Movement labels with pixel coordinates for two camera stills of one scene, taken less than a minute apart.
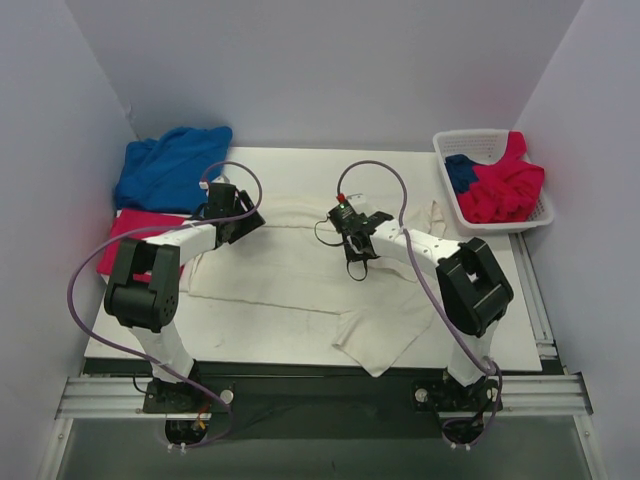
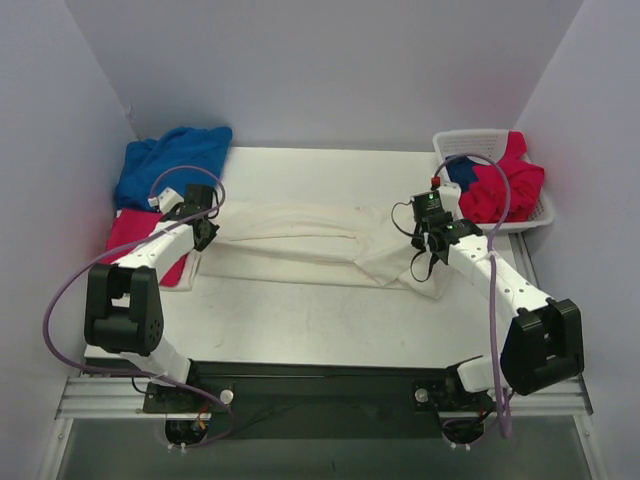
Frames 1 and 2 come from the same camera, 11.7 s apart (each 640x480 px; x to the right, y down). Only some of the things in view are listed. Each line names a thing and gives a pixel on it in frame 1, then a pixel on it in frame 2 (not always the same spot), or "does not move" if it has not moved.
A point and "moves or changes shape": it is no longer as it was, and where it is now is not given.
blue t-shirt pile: [166, 174] does not move
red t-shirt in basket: [505, 190] does not move
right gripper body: [358, 245] to [432, 245]
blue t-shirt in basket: [460, 171] does not move
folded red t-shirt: [124, 221] does not move
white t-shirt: [382, 303] moves or changes shape
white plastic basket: [483, 146] does not move
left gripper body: [245, 214] to [206, 232]
